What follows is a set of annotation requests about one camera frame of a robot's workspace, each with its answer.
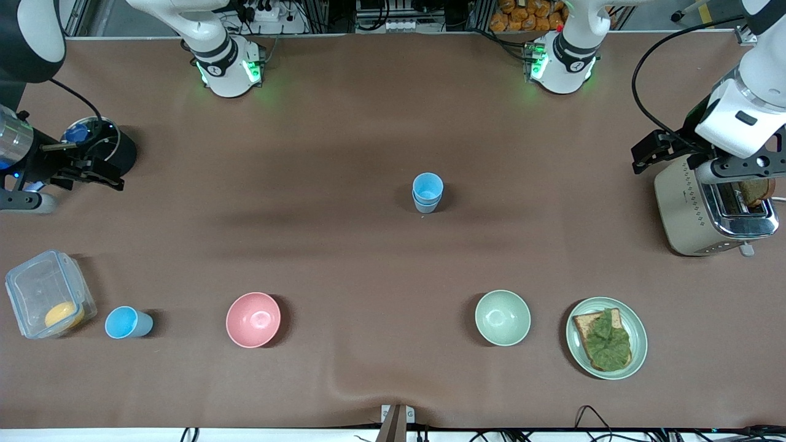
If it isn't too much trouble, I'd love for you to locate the pink bowl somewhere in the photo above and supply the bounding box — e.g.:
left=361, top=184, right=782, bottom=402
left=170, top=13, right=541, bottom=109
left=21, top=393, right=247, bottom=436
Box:
left=225, top=292, right=282, bottom=349

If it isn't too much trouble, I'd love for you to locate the metal table edge bracket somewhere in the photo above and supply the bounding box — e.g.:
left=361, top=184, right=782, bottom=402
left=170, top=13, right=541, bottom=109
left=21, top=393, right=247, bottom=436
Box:
left=381, top=404, right=416, bottom=442

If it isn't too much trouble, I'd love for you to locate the brown bread slice in toaster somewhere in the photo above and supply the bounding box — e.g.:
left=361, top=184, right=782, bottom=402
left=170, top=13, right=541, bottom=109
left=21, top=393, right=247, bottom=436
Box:
left=737, top=178, right=776, bottom=207

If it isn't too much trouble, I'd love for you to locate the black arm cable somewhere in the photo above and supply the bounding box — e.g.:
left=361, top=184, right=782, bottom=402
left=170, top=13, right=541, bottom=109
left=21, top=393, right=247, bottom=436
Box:
left=49, top=79, right=117, bottom=163
left=632, top=15, right=747, bottom=151

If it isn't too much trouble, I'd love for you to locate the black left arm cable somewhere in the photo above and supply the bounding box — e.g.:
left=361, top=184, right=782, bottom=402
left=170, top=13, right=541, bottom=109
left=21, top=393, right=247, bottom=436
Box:
left=632, top=15, right=747, bottom=151

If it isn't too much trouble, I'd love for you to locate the glass lid with blue knob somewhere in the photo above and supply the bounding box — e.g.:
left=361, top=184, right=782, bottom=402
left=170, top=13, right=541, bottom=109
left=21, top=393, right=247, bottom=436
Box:
left=61, top=116, right=121, bottom=163

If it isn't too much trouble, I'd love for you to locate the clear plastic food container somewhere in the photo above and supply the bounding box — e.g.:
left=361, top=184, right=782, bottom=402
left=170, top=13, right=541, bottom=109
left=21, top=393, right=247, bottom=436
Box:
left=5, top=249, right=98, bottom=339

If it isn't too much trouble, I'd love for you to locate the white power strip with plugs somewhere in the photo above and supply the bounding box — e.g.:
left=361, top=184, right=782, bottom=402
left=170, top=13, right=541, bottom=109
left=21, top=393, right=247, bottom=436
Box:
left=236, top=0, right=280, bottom=22

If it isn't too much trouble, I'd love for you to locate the orange round fruit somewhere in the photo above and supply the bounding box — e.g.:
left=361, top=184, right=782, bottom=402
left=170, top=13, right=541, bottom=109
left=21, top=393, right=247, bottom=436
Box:
left=44, top=301, right=85, bottom=329

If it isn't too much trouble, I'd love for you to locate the black saucepan with blue handle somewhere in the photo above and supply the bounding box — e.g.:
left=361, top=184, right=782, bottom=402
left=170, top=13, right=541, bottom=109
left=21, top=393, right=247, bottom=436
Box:
left=61, top=116, right=138, bottom=182

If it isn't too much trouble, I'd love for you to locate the thin black looped cable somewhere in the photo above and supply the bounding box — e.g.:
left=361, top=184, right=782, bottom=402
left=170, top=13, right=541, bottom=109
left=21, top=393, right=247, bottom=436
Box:
left=574, top=405, right=621, bottom=441

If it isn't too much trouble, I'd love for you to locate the beige and chrome toaster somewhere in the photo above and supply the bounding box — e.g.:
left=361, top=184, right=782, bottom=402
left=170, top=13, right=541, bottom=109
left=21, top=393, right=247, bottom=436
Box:
left=653, top=153, right=779, bottom=257

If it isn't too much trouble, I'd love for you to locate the pale green bowl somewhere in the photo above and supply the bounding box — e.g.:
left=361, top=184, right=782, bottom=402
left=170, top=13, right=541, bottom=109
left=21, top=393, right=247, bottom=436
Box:
left=475, top=290, right=532, bottom=347

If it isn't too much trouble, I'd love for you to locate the bag of orange buns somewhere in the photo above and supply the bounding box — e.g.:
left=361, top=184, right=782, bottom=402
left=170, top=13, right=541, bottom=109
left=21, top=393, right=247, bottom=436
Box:
left=489, top=0, right=569, bottom=33

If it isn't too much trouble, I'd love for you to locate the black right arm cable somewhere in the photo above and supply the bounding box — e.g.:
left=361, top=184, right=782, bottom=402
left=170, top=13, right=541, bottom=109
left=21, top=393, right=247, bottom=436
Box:
left=49, top=79, right=117, bottom=163

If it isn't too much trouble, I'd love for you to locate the pale green round plate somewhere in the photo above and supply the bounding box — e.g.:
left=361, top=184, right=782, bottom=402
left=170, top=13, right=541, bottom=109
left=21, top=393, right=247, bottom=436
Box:
left=566, top=297, right=648, bottom=381

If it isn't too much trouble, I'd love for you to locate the brown toast slice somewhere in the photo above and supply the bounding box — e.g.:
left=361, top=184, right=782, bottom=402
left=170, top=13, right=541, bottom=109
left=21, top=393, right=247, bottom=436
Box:
left=572, top=308, right=633, bottom=372

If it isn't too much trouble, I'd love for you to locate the green lettuce leaf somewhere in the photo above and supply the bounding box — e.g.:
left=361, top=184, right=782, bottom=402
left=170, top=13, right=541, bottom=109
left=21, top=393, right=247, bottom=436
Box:
left=583, top=309, right=632, bottom=371

